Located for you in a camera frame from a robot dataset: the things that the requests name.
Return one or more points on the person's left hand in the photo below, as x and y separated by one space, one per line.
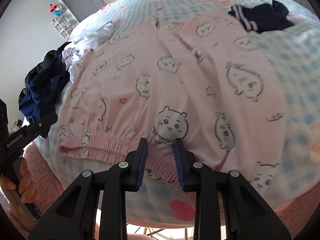
26 182

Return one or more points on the white garment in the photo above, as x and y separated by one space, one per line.
92 41

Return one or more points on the red and blue plush toy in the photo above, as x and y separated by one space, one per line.
56 9

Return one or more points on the navy blue garment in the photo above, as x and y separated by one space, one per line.
43 97

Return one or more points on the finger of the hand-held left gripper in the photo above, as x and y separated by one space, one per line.
41 125

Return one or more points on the pink fluffy bed sheet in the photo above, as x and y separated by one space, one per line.
42 180

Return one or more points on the checked cartoon print blanket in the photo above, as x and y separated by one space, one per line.
295 62

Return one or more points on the white shelf rack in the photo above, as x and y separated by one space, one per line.
62 26

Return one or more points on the navy striped folded garment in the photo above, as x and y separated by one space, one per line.
265 17

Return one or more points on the pink cartoon print pants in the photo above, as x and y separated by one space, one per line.
180 85

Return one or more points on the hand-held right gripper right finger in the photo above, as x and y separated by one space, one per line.
178 166

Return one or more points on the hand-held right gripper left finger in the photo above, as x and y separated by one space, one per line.
142 162

